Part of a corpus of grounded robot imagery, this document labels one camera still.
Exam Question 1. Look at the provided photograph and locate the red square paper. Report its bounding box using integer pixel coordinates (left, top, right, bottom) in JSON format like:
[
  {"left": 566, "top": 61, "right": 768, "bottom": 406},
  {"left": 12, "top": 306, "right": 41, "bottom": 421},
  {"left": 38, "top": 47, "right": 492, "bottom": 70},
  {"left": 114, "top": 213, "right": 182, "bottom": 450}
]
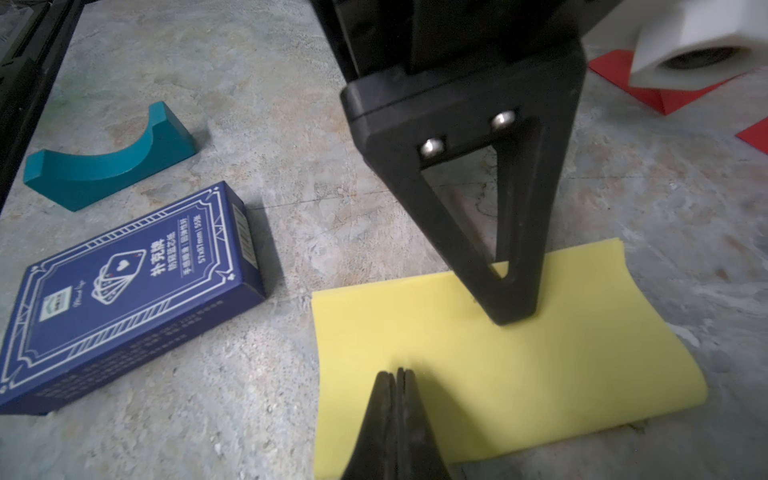
[
  {"left": 736, "top": 117, "right": 768, "bottom": 155},
  {"left": 588, "top": 49, "right": 729, "bottom": 116}
]

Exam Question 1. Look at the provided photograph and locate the blue card box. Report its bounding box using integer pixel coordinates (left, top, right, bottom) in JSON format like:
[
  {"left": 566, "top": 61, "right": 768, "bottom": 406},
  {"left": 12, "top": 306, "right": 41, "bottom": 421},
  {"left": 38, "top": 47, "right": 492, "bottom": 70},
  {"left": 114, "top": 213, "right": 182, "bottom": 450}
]
[{"left": 1, "top": 182, "right": 266, "bottom": 415}]

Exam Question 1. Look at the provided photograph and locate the yellow square paper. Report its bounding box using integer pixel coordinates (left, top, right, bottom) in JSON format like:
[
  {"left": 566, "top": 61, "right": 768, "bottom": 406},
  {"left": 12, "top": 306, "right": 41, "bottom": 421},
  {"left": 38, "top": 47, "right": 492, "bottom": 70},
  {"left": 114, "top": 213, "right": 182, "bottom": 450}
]
[{"left": 311, "top": 238, "right": 708, "bottom": 479}]

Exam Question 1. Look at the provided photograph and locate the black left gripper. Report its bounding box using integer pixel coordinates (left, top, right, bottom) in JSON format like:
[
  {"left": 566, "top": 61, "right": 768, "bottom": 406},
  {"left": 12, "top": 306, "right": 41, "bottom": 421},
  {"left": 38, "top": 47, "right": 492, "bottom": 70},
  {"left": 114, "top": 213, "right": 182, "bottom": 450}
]
[{"left": 311, "top": 0, "right": 620, "bottom": 325}]

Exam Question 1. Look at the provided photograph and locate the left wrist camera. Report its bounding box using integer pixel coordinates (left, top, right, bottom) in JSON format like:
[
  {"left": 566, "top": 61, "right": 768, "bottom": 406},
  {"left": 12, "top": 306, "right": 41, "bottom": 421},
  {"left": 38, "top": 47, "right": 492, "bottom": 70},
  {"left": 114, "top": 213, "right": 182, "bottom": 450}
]
[{"left": 583, "top": 0, "right": 767, "bottom": 90}]

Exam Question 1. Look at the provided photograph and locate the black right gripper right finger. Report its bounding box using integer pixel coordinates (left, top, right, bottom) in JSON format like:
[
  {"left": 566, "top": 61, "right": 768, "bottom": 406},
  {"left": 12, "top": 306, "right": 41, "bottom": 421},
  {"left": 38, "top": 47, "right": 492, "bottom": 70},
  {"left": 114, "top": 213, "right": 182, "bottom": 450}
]
[{"left": 395, "top": 368, "right": 452, "bottom": 480}]

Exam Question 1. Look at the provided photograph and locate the teal small block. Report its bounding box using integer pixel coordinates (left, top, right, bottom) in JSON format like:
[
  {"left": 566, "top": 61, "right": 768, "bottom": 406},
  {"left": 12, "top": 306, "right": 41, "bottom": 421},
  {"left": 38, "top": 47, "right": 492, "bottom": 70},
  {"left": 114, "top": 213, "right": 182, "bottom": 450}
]
[{"left": 23, "top": 102, "right": 197, "bottom": 211}]

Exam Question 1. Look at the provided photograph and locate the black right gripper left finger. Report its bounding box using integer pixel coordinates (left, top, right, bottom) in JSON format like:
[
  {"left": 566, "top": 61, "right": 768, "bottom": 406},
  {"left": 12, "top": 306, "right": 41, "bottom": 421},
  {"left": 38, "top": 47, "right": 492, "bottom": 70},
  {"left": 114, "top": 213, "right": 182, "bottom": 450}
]
[{"left": 341, "top": 372, "right": 397, "bottom": 480}]

